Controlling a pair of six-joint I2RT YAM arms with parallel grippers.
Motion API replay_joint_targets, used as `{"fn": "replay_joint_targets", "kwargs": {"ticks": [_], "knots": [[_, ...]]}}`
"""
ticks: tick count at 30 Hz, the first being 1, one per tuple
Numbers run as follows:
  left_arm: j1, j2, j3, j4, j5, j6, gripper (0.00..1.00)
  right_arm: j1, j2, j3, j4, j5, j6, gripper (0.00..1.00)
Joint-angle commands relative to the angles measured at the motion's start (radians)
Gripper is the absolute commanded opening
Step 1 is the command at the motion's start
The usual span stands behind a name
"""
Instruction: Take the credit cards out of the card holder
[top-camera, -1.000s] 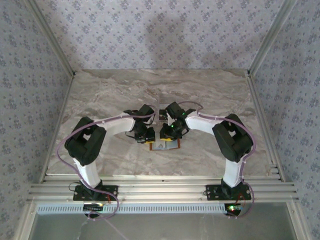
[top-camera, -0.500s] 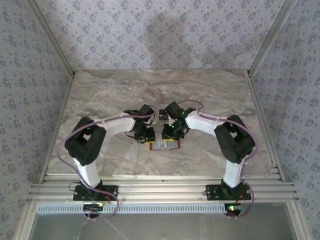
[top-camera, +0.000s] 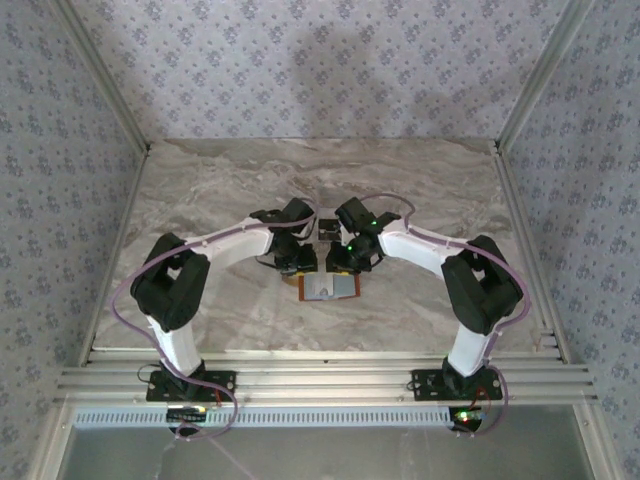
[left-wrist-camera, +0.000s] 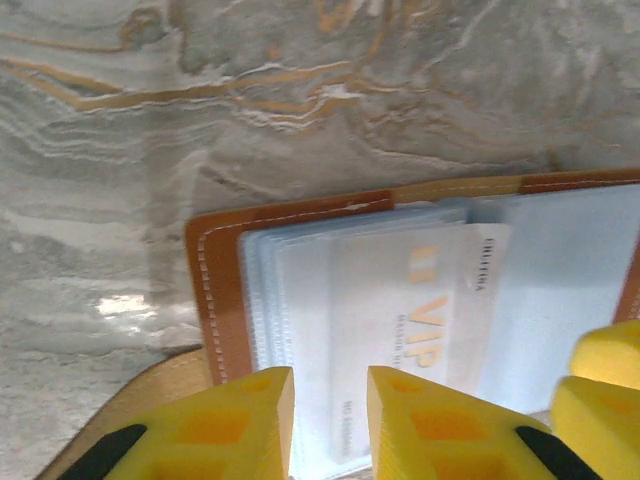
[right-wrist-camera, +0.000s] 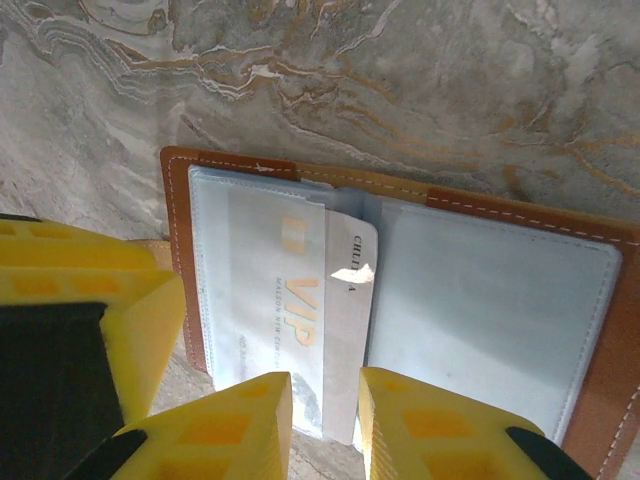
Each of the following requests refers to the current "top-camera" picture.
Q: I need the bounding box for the black controller board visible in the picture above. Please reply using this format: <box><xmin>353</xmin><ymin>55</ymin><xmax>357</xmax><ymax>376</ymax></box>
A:
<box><xmin>449</xmin><ymin>407</ymin><xmax>489</xmax><ymax>432</ymax></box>
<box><xmin>167</xmin><ymin>407</ymin><xmax>209</xmax><ymax>424</ymax></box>

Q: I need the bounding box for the grey slotted cable duct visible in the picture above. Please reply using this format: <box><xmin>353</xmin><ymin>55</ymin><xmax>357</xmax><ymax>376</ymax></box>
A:
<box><xmin>74</xmin><ymin>410</ymin><xmax>454</xmax><ymax>429</ymax></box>

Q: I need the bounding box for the grey metal panel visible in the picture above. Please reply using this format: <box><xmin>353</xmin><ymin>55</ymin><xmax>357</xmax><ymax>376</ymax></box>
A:
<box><xmin>59</xmin><ymin>427</ymin><xmax>594</xmax><ymax>480</ymax></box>

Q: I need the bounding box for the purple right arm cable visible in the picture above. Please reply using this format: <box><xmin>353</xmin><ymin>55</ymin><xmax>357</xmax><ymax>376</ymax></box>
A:
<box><xmin>357</xmin><ymin>193</ymin><xmax>531</xmax><ymax>439</ymax></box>

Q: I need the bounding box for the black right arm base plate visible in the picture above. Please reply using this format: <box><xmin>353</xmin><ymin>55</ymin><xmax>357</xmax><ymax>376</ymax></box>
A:
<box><xmin>410</xmin><ymin>368</ymin><xmax>503</xmax><ymax>401</ymax></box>

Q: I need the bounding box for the aluminium lower post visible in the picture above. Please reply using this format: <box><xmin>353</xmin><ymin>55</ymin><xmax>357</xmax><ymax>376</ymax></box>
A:
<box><xmin>572</xmin><ymin>404</ymin><xmax>619</xmax><ymax>480</ymax></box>
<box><xmin>29</xmin><ymin>404</ymin><xmax>76</xmax><ymax>480</ymax></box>

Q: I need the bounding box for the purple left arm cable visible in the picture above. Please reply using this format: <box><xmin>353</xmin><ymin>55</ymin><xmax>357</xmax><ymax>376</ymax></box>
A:
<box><xmin>110</xmin><ymin>196</ymin><xmax>321</xmax><ymax>444</ymax></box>

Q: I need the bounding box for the aluminium corner post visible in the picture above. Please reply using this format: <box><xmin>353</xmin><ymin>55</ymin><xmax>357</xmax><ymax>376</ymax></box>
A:
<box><xmin>492</xmin><ymin>0</ymin><xmax>599</xmax><ymax>151</ymax></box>
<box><xmin>49</xmin><ymin>0</ymin><xmax>154</xmax><ymax>154</ymax></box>

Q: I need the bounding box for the aluminium side rail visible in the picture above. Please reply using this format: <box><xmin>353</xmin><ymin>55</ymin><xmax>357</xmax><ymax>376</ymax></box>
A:
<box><xmin>492</xmin><ymin>142</ymin><xmax>571</xmax><ymax>364</ymax></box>
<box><xmin>77</xmin><ymin>147</ymin><xmax>154</xmax><ymax>366</ymax></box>

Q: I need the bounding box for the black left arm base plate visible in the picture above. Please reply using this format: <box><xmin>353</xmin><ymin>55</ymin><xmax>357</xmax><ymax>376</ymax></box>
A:
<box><xmin>146</xmin><ymin>368</ymin><xmax>237</xmax><ymax>403</ymax></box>

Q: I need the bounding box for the aluminium front rail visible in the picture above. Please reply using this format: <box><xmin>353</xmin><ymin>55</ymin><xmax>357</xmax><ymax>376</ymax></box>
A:
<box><xmin>52</xmin><ymin>385</ymin><xmax>600</xmax><ymax>406</ymax></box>
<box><xmin>87</xmin><ymin>348</ymin><xmax>571</xmax><ymax>366</ymax></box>
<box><xmin>57</xmin><ymin>366</ymin><xmax>596</xmax><ymax>386</ymax></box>

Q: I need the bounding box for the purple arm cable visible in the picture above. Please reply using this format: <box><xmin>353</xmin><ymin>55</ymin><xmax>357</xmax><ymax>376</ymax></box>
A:
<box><xmin>110</xmin><ymin>196</ymin><xmax>321</xmax><ymax>444</ymax></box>
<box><xmin>357</xmin><ymin>193</ymin><xmax>531</xmax><ymax>439</ymax></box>

